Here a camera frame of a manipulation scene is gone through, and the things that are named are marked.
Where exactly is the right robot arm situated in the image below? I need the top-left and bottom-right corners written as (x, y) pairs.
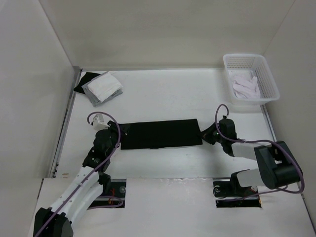
top-left (200, 117), bottom-right (304, 196)

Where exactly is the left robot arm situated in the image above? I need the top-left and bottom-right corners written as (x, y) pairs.
top-left (33, 120), bottom-right (124, 237)

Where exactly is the folded black tank top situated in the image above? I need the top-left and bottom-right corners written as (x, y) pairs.
top-left (74, 72), bottom-right (100, 94)

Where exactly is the folded white tank top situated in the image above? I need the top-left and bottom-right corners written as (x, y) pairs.
top-left (87, 72), bottom-right (123, 102)

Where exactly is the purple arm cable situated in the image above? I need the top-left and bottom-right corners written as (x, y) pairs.
top-left (34, 112), bottom-right (124, 237)
top-left (215, 104), bottom-right (305, 196)

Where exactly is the black tank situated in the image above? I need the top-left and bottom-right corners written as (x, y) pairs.
top-left (74, 72), bottom-right (100, 94)
top-left (121, 119), bottom-right (202, 150)

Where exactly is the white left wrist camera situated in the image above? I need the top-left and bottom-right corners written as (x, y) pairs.
top-left (91, 114), bottom-right (110, 131)

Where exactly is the white tank top in basket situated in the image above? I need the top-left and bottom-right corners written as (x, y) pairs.
top-left (230, 72), bottom-right (261, 99)

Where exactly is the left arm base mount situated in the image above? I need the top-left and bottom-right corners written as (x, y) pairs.
top-left (94, 174), bottom-right (127, 208)

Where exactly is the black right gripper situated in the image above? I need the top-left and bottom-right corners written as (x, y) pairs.
top-left (197, 122), bottom-right (225, 145)

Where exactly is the folded grey tank top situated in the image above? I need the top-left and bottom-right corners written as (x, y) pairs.
top-left (82, 77), bottom-right (123, 107)

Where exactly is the white plastic basket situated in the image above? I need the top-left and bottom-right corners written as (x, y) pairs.
top-left (223, 54), bottom-right (280, 106)

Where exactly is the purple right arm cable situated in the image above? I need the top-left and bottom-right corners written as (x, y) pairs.
top-left (215, 104), bottom-right (305, 196)

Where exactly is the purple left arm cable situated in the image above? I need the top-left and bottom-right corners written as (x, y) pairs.
top-left (34, 112), bottom-right (124, 237)

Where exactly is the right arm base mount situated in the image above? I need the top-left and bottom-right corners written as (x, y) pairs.
top-left (213, 180), bottom-right (261, 208)

